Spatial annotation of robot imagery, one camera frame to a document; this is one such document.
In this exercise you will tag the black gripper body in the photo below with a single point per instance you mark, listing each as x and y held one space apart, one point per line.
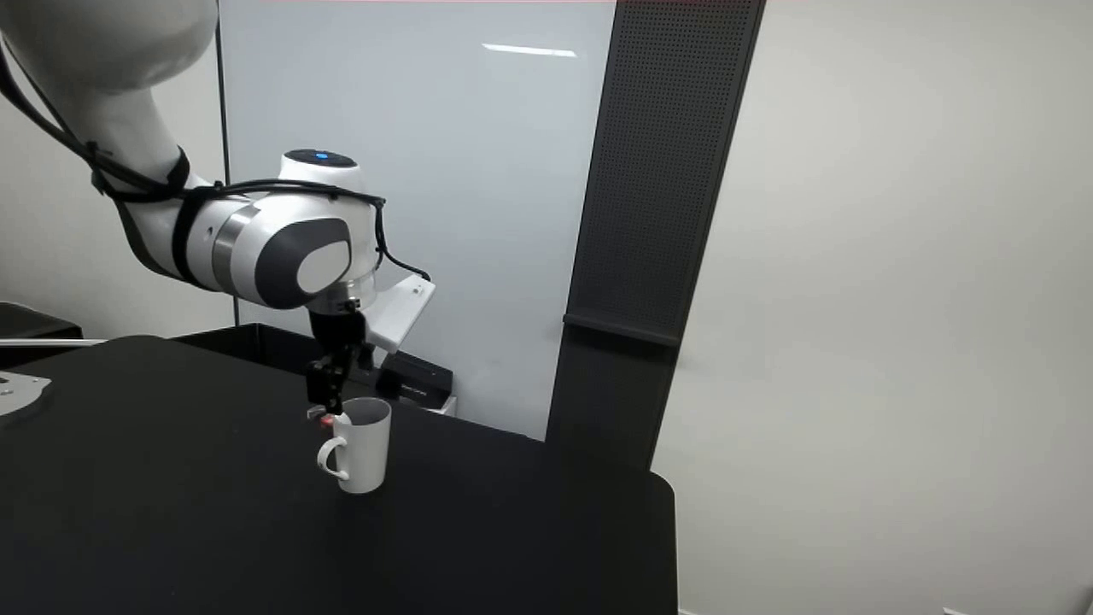
339 337

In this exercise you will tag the large flat black box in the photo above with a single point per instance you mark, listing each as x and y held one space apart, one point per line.
410 372

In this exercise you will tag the white ceramic mug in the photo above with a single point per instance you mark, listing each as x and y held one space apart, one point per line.
366 449

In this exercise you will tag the white glass board panel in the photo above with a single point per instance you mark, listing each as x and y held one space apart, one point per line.
491 225

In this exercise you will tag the white flat plate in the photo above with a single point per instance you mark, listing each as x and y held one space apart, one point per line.
20 395

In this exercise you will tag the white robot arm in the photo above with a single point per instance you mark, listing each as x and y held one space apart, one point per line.
114 105

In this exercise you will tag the dark grey pillar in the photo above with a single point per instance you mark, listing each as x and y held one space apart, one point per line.
649 225

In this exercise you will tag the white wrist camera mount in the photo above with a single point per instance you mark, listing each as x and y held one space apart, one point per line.
401 306

